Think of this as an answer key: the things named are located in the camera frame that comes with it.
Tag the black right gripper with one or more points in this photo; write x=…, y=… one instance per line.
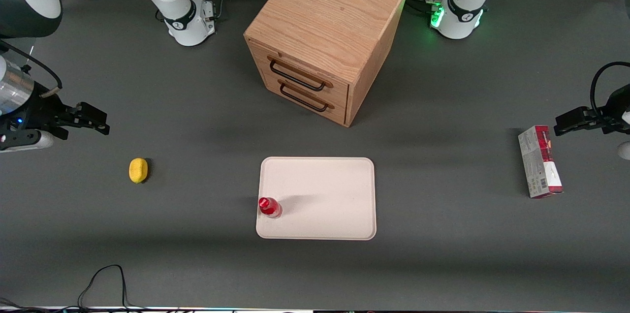
x=38, y=110

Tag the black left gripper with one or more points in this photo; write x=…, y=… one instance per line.
x=616, y=108

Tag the red coke bottle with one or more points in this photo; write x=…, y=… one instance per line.
x=269, y=207

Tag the white rectangular tray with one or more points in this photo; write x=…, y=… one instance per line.
x=325, y=195

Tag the red plaid carton box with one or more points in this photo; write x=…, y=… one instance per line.
x=536, y=165

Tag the yellow lemon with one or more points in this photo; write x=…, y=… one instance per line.
x=138, y=170

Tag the wooden two-drawer cabinet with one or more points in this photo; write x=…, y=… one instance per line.
x=330, y=13

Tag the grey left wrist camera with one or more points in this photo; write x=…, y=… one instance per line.
x=625, y=150

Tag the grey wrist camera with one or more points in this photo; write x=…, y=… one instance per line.
x=29, y=140
x=625, y=150

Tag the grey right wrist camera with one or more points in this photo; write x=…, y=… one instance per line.
x=29, y=140

